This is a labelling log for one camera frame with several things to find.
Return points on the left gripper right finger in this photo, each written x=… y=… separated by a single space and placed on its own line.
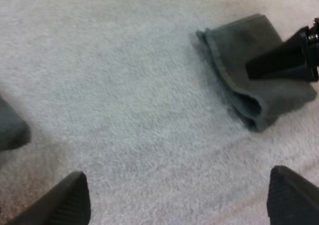
x=290 y=200

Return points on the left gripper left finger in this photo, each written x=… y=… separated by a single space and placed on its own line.
x=63 y=203

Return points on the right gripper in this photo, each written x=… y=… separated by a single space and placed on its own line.
x=314 y=39

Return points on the folded grey-green towel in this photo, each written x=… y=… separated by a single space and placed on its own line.
x=249 y=60

